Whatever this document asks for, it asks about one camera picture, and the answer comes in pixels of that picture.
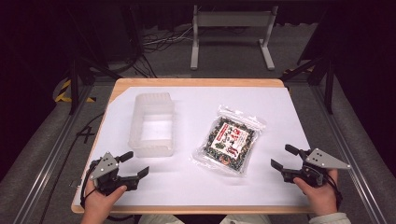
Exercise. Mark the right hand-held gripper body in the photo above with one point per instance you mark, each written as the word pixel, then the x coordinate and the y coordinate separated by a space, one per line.
pixel 323 160

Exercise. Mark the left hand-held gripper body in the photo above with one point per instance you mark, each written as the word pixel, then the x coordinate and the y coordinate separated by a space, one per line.
pixel 104 168

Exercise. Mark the translucent plastic container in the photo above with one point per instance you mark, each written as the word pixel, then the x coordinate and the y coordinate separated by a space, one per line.
pixel 154 127

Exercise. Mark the clear snack bag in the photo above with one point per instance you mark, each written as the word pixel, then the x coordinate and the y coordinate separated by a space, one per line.
pixel 229 141

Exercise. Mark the person's left hand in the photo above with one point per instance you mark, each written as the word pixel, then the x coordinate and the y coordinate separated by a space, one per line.
pixel 98 203

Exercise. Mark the person's right hand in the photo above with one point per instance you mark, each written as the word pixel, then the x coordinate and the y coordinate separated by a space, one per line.
pixel 322 199

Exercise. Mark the white paper sheet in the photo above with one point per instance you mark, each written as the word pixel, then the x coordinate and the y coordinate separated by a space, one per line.
pixel 193 186

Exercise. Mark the black tripod stand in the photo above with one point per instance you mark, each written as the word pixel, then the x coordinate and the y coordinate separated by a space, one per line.
pixel 74 81
pixel 327 84

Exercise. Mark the yellow black hazard tape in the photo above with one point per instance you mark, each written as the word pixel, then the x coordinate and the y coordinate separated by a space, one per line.
pixel 62 93

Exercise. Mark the wooden table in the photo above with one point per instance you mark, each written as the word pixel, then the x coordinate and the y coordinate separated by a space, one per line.
pixel 199 82

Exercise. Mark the grey metal floor stand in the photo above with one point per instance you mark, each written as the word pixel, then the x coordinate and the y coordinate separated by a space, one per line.
pixel 233 19

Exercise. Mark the aluminium rail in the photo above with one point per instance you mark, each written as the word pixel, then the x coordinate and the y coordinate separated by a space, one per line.
pixel 351 161
pixel 46 168

